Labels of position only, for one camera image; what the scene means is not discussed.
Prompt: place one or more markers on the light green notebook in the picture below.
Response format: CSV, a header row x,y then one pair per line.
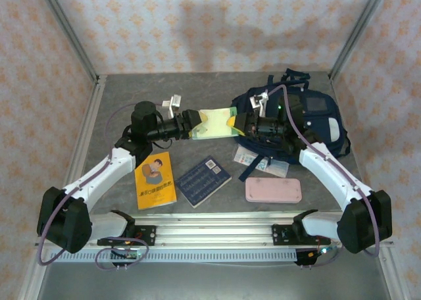
x,y
217,122

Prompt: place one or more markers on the white blue tissue pack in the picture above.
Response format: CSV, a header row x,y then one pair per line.
x,y
276,168

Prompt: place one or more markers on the navy blue backpack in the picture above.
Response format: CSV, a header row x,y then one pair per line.
x,y
324,145

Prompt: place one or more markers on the dark blue book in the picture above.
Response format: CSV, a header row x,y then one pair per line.
x,y
200,185

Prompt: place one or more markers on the pink pencil case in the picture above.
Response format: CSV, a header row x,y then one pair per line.
x,y
273,189

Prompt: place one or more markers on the yellow book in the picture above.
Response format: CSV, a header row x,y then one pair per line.
x,y
154,188

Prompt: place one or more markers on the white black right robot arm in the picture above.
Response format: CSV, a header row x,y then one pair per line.
x,y
361,227

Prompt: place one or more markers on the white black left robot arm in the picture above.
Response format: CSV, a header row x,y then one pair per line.
x,y
62,221

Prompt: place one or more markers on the small black controller board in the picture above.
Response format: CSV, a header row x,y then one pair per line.
x,y
130,254
309,255

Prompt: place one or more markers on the grey metal shelf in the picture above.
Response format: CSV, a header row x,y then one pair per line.
x,y
213,283

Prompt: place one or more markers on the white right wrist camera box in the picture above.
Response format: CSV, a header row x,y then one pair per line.
x,y
260,102

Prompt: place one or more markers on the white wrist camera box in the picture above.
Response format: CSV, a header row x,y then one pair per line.
x,y
172,104
260,102

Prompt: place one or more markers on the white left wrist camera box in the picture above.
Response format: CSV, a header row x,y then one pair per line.
x,y
172,104

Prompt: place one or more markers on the grooved aluminium side rail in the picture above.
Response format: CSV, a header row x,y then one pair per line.
x,y
95,102

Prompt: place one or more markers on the long aluminium mounting rail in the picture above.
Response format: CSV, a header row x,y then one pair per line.
x,y
213,231

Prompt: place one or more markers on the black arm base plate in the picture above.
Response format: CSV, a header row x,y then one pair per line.
x,y
149,235
279,235

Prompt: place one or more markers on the aluminium frame post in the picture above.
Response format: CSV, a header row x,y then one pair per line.
x,y
356,33
394,277
31,277
70,33

